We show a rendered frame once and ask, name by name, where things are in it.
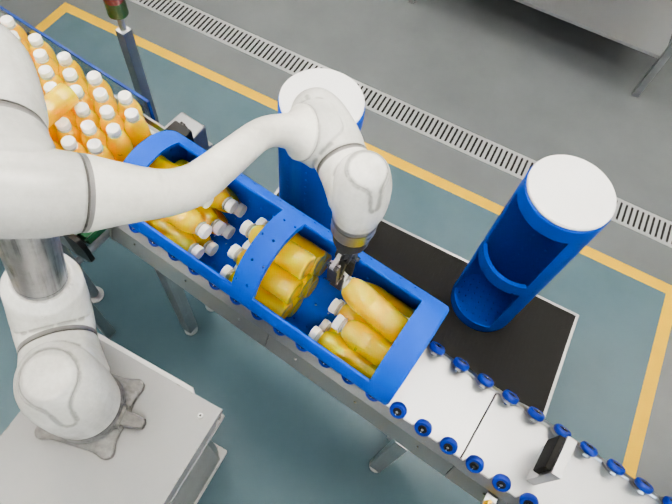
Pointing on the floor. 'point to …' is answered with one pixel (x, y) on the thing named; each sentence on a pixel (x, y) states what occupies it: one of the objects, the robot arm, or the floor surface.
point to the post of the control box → (103, 323)
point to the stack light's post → (135, 65)
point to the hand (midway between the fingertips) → (342, 273)
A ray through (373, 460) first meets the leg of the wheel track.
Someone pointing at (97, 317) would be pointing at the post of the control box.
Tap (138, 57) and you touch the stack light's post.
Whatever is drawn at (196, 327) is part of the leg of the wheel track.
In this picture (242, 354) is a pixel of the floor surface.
